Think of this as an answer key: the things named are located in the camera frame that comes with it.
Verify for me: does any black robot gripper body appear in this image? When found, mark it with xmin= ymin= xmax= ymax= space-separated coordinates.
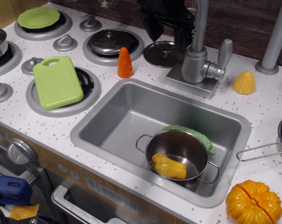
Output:
xmin=137 ymin=0 xmax=195 ymax=29

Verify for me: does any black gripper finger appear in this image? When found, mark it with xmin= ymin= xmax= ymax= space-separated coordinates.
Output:
xmin=142 ymin=15 xmax=164 ymax=42
xmin=173 ymin=25 xmax=194 ymax=54

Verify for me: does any silver toy faucet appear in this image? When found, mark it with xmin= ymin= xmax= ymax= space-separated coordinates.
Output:
xmin=165 ymin=0 xmax=233 ymax=99

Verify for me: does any back-right stove burner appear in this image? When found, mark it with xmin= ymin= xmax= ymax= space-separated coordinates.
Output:
xmin=83 ymin=29 xmax=144 ymax=67

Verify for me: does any steel lid on counter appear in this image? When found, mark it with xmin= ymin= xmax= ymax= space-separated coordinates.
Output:
xmin=143 ymin=41 xmax=184 ymax=68

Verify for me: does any steel lid on burner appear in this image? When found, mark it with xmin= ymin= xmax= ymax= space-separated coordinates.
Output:
xmin=89 ymin=30 xmax=133 ymax=55

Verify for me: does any orange toy carrot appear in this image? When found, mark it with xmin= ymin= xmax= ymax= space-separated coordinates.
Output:
xmin=117 ymin=47 xmax=134 ymax=78

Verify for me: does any grey stove knob back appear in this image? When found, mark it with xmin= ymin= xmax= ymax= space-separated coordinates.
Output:
xmin=79 ymin=15 xmax=102 ymax=32

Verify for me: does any yellow toy corn piece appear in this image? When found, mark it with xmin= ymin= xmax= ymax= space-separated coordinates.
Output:
xmin=233 ymin=71 xmax=255 ymax=95

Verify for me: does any grey toy sink basin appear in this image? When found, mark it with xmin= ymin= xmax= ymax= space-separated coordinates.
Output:
xmin=70 ymin=78 xmax=251 ymax=208

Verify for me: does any front-right stove burner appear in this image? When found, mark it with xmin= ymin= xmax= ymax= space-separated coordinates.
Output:
xmin=26 ymin=67 xmax=101 ymax=118

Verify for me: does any grey vertical pole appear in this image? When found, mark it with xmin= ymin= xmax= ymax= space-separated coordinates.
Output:
xmin=255 ymin=4 xmax=282 ymax=75

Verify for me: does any grey stove knob middle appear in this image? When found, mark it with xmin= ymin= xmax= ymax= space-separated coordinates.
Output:
xmin=53 ymin=35 xmax=78 ymax=52

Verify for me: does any back-left stove burner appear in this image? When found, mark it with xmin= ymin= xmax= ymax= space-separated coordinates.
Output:
xmin=14 ymin=10 xmax=72 ymax=41

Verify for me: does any green toy cutting board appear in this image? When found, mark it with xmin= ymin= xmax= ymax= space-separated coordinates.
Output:
xmin=33 ymin=56 xmax=84 ymax=111

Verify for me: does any green toy plate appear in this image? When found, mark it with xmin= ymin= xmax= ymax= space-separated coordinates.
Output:
xmin=17 ymin=7 xmax=60 ymax=29

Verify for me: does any steel pot in sink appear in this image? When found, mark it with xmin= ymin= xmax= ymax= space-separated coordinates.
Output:
xmin=135 ymin=130 xmax=220 ymax=184

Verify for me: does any green toy vegetable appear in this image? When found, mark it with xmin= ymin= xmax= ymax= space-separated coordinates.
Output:
xmin=163 ymin=125 xmax=216 ymax=155

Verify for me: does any yellow toy bell pepper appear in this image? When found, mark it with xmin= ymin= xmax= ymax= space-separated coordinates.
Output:
xmin=150 ymin=154 xmax=187 ymax=180

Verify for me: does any grey stove knob left-middle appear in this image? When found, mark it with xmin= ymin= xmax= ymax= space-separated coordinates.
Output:
xmin=21 ymin=57 xmax=43 ymax=75

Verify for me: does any front-left stove burner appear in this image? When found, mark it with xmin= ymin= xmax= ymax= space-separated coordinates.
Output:
xmin=0 ymin=41 xmax=22 ymax=76

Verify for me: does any grey stove knob front-left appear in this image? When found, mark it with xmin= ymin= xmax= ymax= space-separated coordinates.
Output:
xmin=0 ymin=83 xmax=13 ymax=103

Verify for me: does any orange toy pumpkin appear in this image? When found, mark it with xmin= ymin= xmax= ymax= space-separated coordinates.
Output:
xmin=226 ymin=180 xmax=282 ymax=224

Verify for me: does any grey oven dial knob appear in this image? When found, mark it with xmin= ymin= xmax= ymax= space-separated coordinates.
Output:
xmin=6 ymin=138 xmax=37 ymax=165

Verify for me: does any blue clamp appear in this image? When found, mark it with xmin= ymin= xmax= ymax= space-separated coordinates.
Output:
xmin=0 ymin=175 xmax=33 ymax=205

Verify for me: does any orange tape piece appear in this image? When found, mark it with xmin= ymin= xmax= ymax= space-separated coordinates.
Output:
xmin=9 ymin=204 xmax=39 ymax=220

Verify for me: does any steel saucepan with handle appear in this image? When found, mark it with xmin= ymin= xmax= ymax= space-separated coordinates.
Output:
xmin=236 ymin=114 xmax=282 ymax=165

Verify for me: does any grey oven door handle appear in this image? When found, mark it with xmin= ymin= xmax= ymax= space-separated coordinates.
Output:
xmin=51 ymin=184 xmax=123 ymax=224

